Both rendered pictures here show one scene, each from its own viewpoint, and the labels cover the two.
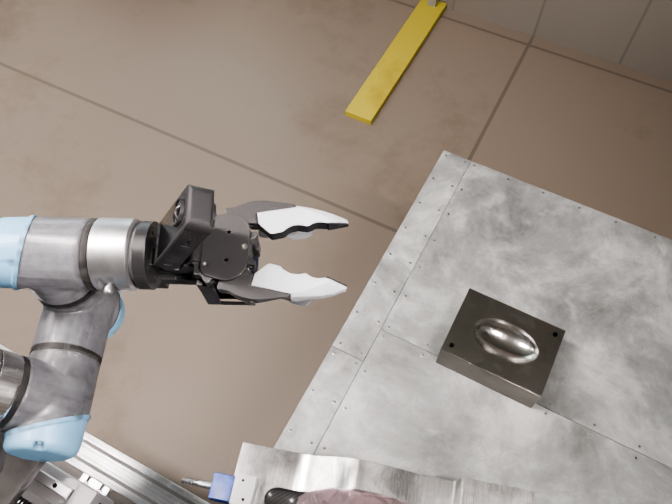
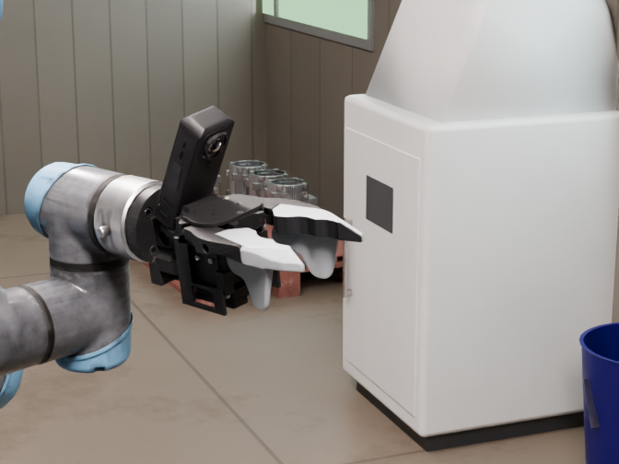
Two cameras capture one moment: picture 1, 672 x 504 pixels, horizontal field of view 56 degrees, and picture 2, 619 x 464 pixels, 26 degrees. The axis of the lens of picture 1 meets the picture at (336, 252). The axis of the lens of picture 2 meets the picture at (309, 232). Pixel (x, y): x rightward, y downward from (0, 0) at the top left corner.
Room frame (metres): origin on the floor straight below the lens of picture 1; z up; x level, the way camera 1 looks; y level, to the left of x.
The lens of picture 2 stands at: (-0.46, -0.66, 1.73)
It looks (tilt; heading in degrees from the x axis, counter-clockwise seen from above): 15 degrees down; 40
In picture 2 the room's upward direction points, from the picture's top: straight up
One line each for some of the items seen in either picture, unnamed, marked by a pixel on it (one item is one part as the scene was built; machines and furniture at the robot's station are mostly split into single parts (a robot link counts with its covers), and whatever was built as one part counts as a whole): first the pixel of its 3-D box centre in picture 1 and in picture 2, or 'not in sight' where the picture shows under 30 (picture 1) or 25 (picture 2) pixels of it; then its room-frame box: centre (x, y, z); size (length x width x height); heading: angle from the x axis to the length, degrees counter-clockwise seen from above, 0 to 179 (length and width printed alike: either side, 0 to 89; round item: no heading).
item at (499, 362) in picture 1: (499, 346); not in sight; (0.48, -0.32, 0.83); 0.20 x 0.15 x 0.07; 62
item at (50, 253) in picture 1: (49, 254); (87, 209); (0.34, 0.30, 1.43); 0.11 x 0.08 x 0.09; 89
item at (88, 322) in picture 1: (79, 310); (77, 312); (0.32, 0.30, 1.34); 0.11 x 0.08 x 0.11; 179
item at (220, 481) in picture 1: (218, 487); not in sight; (0.21, 0.20, 0.85); 0.13 x 0.05 x 0.05; 79
